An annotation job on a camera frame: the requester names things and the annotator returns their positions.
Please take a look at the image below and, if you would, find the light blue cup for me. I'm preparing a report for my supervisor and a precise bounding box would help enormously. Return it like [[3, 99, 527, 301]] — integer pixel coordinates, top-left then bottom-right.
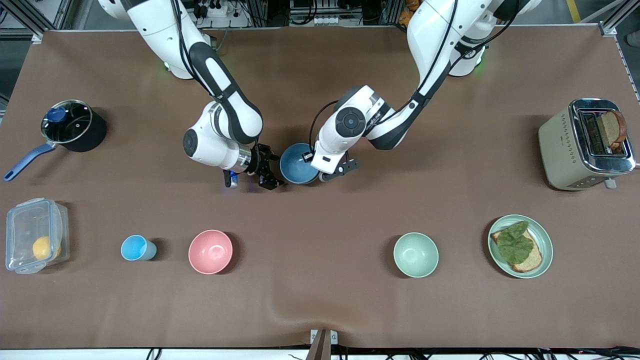
[[120, 234, 157, 262]]

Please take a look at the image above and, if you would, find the orange snack bag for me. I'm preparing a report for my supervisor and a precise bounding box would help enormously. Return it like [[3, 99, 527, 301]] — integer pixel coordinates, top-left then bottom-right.
[[398, 0, 421, 27]]

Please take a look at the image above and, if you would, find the white power strip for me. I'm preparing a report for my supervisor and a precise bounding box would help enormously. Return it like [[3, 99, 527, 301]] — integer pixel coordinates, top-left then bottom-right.
[[192, 0, 237, 19]]

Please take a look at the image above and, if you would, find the aluminium frame profile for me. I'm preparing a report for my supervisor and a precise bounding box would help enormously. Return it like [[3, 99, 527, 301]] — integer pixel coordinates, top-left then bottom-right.
[[0, 0, 76, 42], [580, 0, 640, 103]]

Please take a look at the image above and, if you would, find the pale green plate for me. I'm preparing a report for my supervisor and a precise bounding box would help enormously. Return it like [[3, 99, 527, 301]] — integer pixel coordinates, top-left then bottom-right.
[[487, 214, 554, 279]]

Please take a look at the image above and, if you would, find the pink bowl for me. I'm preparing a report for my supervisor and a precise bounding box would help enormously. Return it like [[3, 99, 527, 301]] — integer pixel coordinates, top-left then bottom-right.
[[188, 229, 234, 275]]

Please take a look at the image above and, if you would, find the bread slice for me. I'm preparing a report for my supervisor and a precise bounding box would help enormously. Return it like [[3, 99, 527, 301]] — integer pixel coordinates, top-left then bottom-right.
[[490, 227, 544, 273]]

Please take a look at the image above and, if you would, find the blue bowl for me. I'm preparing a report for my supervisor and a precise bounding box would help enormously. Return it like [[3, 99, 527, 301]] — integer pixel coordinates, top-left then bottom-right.
[[279, 143, 321, 185]]

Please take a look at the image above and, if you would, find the beige chrome toaster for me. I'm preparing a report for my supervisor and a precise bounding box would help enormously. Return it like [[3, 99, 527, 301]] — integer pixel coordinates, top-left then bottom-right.
[[538, 98, 637, 191]]

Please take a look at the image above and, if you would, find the green lettuce leaf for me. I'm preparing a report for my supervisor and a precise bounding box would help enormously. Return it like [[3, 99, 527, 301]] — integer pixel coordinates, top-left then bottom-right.
[[496, 221, 535, 265]]

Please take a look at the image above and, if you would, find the brown table cloth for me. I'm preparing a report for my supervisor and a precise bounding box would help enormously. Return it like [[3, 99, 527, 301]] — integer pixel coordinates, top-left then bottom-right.
[[0, 25, 640, 350]]

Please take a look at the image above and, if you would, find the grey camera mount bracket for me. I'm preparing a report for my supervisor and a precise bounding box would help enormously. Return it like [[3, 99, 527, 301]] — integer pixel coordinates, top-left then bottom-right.
[[306, 328, 339, 360]]

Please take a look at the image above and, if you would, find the brown toast slice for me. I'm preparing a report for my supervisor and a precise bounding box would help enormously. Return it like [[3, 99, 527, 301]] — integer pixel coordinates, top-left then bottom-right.
[[597, 109, 628, 151]]

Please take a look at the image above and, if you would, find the yellow lemon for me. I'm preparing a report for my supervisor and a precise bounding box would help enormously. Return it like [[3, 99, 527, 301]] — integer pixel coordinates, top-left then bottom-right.
[[32, 235, 62, 261]]

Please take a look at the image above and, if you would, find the glass lid blue knob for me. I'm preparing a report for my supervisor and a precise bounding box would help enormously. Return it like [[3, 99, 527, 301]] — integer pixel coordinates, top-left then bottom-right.
[[41, 100, 94, 145]]

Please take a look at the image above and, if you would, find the black saucepan blue handle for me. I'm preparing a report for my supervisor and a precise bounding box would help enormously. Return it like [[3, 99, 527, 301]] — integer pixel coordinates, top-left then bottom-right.
[[4, 100, 107, 182]]

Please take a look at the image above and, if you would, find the clear plastic lidded container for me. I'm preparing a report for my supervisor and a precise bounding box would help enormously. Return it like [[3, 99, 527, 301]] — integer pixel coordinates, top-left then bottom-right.
[[5, 198, 71, 275]]

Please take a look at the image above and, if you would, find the pale green bowl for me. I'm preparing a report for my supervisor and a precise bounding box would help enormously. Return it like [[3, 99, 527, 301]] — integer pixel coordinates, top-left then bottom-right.
[[393, 232, 440, 279]]

